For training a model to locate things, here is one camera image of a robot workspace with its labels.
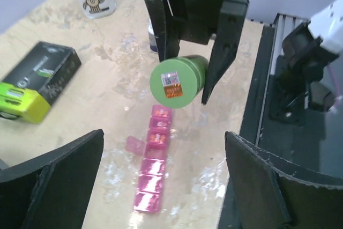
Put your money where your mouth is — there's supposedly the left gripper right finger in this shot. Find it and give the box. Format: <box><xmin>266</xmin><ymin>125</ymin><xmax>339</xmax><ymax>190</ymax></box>
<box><xmin>225</xmin><ymin>132</ymin><xmax>342</xmax><ymax>228</ymax></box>

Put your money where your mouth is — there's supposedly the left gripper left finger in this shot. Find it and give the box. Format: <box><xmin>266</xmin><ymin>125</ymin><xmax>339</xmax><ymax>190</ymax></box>
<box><xmin>1</xmin><ymin>129</ymin><xmax>104</xmax><ymax>228</ymax></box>

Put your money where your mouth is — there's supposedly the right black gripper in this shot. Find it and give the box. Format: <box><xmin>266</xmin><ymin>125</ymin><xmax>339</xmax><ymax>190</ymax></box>
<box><xmin>144</xmin><ymin>0</ymin><xmax>249</xmax><ymax>105</ymax></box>

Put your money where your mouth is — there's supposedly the green lidded pill bottle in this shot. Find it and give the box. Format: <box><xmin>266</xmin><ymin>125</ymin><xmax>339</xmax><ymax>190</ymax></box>
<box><xmin>150</xmin><ymin>55</ymin><xmax>208</xmax><ymax>108</ymax></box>

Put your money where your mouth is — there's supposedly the pink weekly pill organizer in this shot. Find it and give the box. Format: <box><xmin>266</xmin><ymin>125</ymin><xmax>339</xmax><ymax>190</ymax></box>
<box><xmin>125</xmin><ymin>105</ymin><xmax>173</xmax><ymax>213</ymax></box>

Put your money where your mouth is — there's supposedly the black and green box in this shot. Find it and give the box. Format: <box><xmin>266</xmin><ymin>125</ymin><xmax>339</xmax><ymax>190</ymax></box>
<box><xmin>1</xmin><ymin>41</ymin><xmax>81</xmax><ymax>124</ymax></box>

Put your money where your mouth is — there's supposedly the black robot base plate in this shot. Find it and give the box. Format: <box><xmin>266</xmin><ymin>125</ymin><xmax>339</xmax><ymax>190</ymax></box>
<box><xmin>217</xmin><ymin>25</ymin><xmax>343</xmax><ymax>229</ymax></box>

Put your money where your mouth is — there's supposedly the aluminium frame rail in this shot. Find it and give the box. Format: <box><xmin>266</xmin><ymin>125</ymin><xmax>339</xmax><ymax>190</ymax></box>
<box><xmin>240</xmin><ymin>13</ymin><xmax>305</xmax><ymax>145</ymax></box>

